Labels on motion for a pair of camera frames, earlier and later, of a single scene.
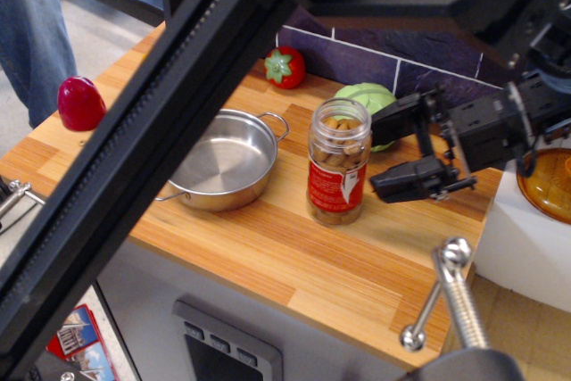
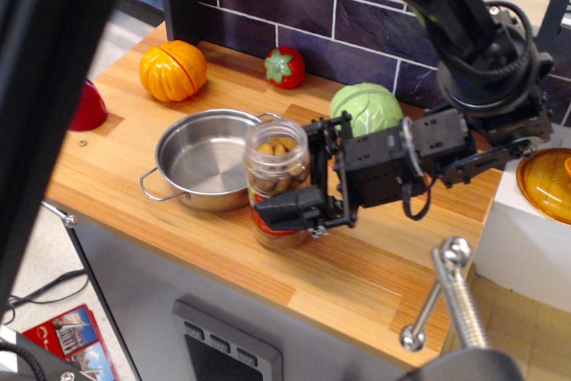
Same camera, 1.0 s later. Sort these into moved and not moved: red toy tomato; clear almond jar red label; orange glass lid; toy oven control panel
Moved: clear almond jar red label
Not moved: orange glass lid; toy oven control panel; red toy tomato
